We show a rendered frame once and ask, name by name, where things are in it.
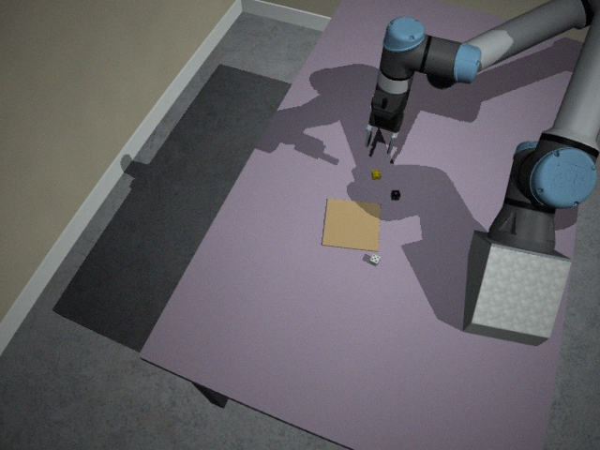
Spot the white die with black pips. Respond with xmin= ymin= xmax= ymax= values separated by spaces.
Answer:
xmin=369 ymin=254 xmax=381 ymax=266

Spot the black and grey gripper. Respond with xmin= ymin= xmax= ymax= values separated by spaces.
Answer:
xmin=365 ymin=69 xmax=413 ymax=154

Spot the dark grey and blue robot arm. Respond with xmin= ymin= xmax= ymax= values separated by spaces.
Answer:
xmin=380 ymin=0 xmax=600 ymax=253

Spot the tan flat mat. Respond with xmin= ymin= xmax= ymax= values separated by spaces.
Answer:
xmin=322 ymin=198 xmax=381 ymax=252

